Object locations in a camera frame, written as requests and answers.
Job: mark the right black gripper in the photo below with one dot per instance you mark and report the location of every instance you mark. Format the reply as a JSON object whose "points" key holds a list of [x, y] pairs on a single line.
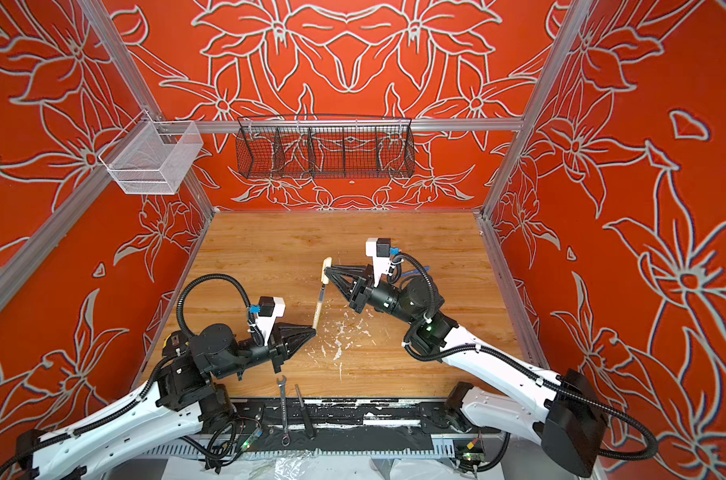
{"points": [[363, 293]]}

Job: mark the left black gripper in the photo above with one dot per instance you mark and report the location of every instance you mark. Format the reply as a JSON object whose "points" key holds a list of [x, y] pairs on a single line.
{"points": [[278, 346]]}

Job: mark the beige pen cap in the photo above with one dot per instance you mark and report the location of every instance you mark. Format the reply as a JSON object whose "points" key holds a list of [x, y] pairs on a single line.
{"points": [[327, 262]]}

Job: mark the beige pen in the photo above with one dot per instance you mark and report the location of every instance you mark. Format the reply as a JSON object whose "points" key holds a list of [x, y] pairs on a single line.
{"points": [[319, 305]]}

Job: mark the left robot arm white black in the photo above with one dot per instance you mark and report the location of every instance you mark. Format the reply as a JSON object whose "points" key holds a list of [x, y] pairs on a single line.
{"points": [[183, 398]]}

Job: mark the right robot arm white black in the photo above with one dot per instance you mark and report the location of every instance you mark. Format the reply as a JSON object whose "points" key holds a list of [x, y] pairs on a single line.
{"points": [[560, 413]]}

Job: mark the black screwdriver tool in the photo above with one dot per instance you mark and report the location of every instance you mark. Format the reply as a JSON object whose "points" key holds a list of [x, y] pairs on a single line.
{"points": [[309, 427]]}

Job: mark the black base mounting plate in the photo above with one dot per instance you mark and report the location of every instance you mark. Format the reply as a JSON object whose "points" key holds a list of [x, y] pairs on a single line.
{"points": [[379, 426]]}

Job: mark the silver wrench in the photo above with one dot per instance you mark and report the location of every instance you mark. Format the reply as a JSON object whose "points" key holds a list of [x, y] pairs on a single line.
{"points": [[285, 439]]}

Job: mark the yellow black tape measure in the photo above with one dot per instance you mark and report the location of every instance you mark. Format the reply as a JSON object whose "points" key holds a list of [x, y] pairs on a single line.
{"points": [[171, 344]]}

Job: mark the white mesh basket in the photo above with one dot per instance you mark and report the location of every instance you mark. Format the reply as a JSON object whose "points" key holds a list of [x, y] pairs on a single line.
{"points": [[152, 158]]}

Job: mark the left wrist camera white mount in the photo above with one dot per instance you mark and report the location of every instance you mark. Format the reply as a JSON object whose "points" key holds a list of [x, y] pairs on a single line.
{"points": [[262, 317]]}

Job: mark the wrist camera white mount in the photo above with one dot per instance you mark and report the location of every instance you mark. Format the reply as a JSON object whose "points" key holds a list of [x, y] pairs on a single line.
{"points": [[262, 317], [381, 252]]}

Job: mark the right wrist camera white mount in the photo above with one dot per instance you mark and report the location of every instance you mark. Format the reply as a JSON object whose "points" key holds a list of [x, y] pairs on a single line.
{"points": [[381, 252]]}

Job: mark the black wire basket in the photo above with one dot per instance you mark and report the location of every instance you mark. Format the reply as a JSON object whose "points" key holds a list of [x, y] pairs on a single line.
{"points": [[325, 147]]}

